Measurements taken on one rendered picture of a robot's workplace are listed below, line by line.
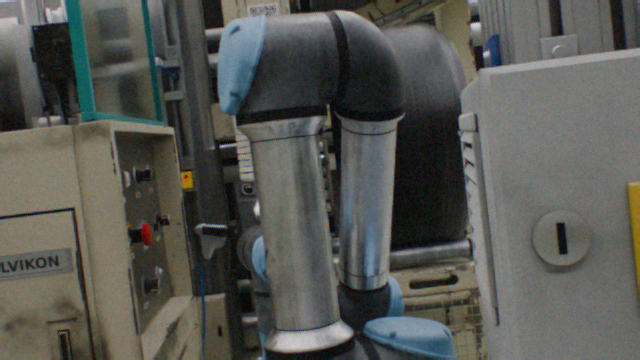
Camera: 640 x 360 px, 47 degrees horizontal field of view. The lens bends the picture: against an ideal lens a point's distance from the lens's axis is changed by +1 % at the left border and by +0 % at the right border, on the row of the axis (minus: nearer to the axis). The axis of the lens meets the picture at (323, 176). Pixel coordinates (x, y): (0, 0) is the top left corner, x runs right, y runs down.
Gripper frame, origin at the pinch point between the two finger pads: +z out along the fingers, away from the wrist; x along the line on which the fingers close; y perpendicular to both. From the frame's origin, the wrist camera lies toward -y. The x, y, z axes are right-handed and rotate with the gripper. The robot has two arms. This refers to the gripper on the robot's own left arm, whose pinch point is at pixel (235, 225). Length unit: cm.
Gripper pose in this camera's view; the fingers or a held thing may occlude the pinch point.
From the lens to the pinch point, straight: 136.6
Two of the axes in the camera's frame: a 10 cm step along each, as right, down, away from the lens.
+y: -0.1, 10.0, 0.1
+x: 9.5, 0.1, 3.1
